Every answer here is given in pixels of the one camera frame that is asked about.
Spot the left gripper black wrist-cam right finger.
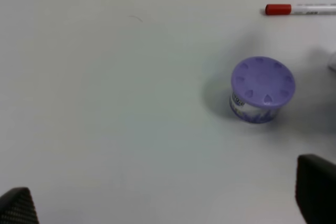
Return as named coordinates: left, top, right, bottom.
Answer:
left=295, top=154, right=335, bottom=223

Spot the left gripper black wrist-cam left finger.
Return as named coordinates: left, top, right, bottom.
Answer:
left=0, top=187, right=39, bottom=224

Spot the red capped white marker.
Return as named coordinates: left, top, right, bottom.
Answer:
left=265, top=3, right=335, bottom=16

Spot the purple lidded round container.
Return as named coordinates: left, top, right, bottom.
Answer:
left=229, top=56, right=296, bottom=124

